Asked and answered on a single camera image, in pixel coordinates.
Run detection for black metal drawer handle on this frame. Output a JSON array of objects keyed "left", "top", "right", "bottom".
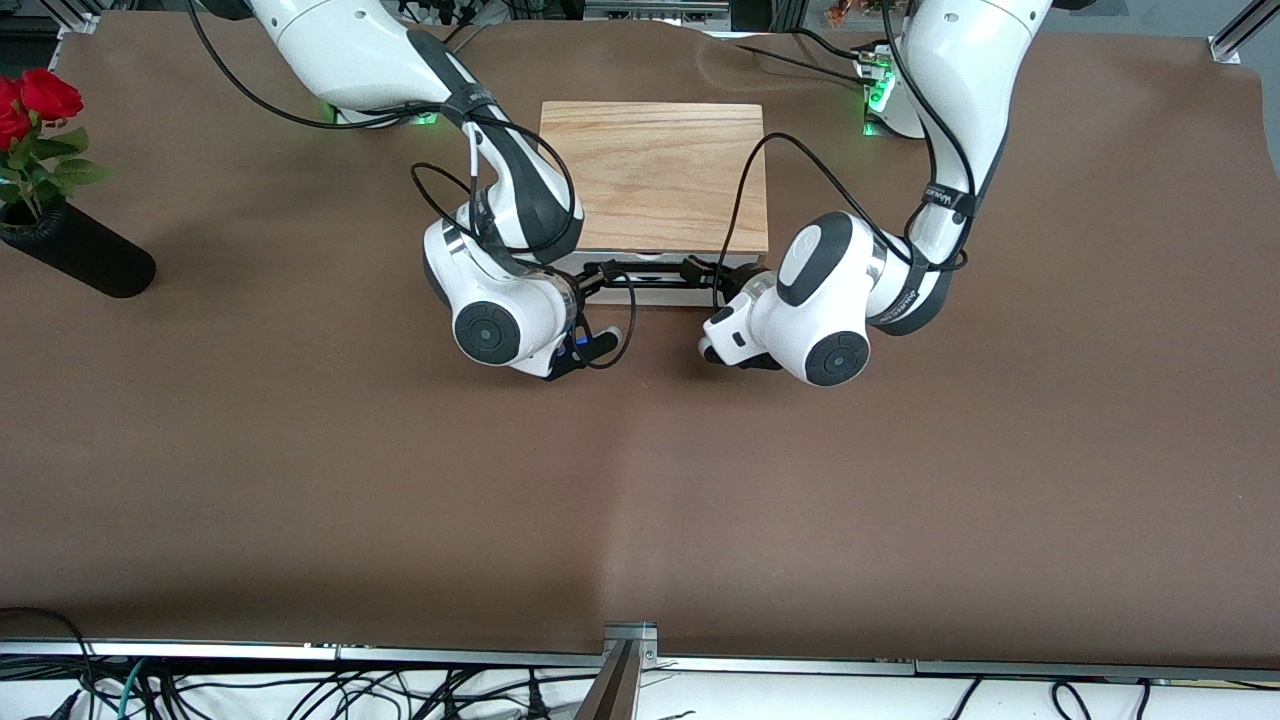
[{"left": 590, "top": 260, "right": 723, "bottom": 289}]

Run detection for brown table cover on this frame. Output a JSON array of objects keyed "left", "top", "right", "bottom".
[{"left": 0, "top": 15, "right": 1280, "bottom": 669}]

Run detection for silver metal bracket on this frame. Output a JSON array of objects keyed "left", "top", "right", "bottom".
[{"left": 602, "top": 621, "right": 660, "bottom": 669}]

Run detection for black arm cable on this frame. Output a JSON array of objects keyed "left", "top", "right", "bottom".
[
  {"left": 714, "top": 0, "right": 977, "bottom": 311},
  {"left": 187, "top": 0, "right": 638, "bottom": 371}
]

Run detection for grey aluminium beam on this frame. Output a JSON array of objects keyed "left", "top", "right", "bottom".
[{"left": 574, "top": 640, "right": 642, "bottom": 720}]

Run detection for black cylindrical vase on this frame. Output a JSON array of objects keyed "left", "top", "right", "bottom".
[{"left": 0, "top": 198, "right": 158, "bottom": 300}]

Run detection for silver aluminium frame profile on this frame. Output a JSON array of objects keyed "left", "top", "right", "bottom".
[
  {"left": 30, "top": 0, "right": 101, "bottom": 41},
  {"left": 1208, "top": 0, "right": 1280, "bottom": 64}
]

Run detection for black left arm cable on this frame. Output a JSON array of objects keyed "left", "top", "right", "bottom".
[{"left": 714, "top": 0, "right": 977, "bottom": 311}]

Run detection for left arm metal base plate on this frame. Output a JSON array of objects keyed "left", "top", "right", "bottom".
[{"left": 861, "top": 55, "right": 927, "bottom": 140}]

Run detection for light wooden drawer cabinet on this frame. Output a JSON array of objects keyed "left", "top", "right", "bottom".
[{"left": 538, "top": 101, "right": 770, "bottom": 257}]

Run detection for green rose leaves and stems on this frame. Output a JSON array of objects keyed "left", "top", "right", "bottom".
[{"left": 0, "top": 127, "right": 110, "bottom": 227}]

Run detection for black looped floor cable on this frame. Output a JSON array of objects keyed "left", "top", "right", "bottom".
[{"left": 0, "top": 606, "right": 97, "bottom": 701}]

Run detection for red artificial rose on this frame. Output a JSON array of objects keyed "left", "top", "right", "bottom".
[
  {"left": 18, "top": 68, "right": 85, "bottom": 123},
  {"left": 0, "top": 78, "right": 33, "bottom": 151}
]

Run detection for silver table edge rail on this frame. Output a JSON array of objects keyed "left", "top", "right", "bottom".
[{"left": 0, "top": 639, "right": 1280, "bottom": 675}]

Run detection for teal floor cable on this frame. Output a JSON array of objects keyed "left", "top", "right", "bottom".
[{"left": 118, "top": 660, "right": 149, "bottom": 720}]

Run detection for grey power strip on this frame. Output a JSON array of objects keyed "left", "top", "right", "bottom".
[{"left": 583, "top": 0, "right": 733, "bottom": 28}]

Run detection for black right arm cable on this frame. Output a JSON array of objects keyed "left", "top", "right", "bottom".
[{"left": 187, "top": 0, "right": 638, "bottom": 371}]

